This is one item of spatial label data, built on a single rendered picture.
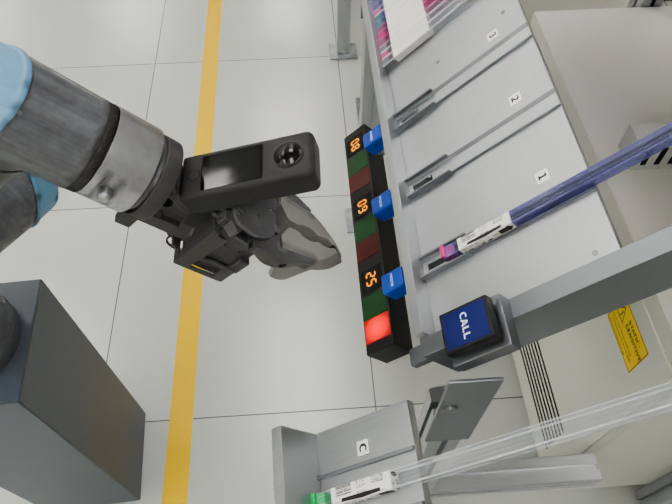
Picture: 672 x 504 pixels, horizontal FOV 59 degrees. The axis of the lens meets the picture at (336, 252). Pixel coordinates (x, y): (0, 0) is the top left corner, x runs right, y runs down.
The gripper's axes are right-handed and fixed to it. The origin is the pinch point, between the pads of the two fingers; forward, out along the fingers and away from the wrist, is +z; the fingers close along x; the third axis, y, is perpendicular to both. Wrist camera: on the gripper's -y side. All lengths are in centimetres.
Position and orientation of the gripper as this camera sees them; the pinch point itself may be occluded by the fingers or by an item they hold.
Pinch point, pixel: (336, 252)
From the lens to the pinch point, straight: 59.2
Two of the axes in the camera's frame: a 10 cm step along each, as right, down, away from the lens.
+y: -7.1, 4.4, 5.5
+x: 0.7, 8.2, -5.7
